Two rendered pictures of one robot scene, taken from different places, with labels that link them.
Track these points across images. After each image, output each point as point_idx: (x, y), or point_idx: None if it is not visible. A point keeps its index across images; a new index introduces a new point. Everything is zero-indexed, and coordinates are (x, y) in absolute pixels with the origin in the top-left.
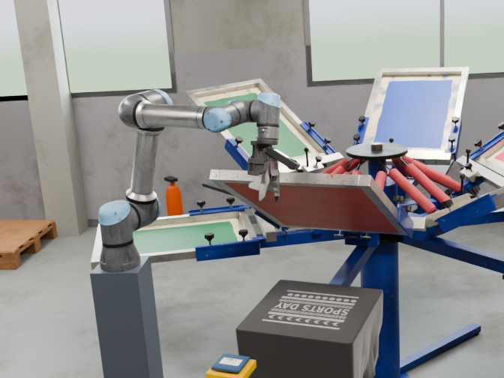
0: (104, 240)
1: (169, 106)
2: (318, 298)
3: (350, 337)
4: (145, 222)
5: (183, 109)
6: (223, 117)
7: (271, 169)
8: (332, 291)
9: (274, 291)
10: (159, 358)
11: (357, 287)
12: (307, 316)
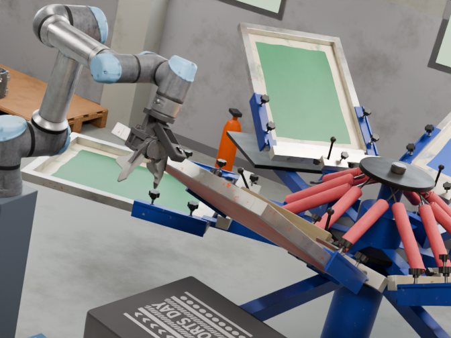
0: None
1: (73, 33)
2: (208, 316)
3: None
4: (41, 152)
5: (82, 42)
6: (109, 68)
7: (150, 149)
8: (231, 315)
9: (171, 286)
10: (15, 305)
11: (263, 323)
12: (175, 331)
